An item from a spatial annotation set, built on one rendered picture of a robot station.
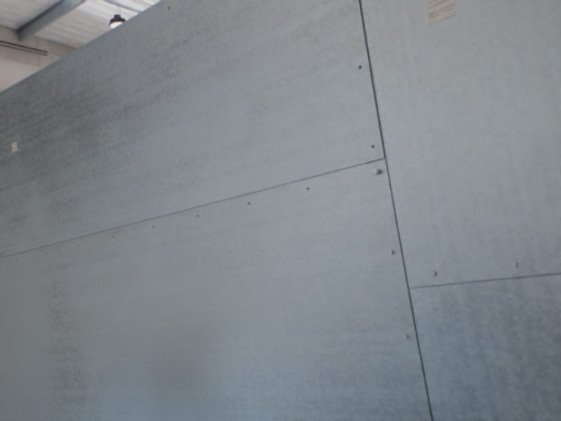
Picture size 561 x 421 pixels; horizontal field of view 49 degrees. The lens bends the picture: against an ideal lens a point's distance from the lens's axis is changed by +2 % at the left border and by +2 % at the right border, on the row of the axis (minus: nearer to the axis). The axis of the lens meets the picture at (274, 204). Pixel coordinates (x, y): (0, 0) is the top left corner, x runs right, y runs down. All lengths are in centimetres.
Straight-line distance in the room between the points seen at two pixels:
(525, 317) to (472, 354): 12
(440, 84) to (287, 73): 35
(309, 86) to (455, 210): 41
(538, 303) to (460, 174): 25
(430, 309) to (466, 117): 35
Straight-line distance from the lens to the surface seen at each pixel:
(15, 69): 1328
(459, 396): 118
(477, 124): 113
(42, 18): 1304
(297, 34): 135
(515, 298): 111
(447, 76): 116
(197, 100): 152
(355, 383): 127
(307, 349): 132
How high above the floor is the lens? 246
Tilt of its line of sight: 6 degrees up
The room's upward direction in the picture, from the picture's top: 8 degrees counter-clockwise
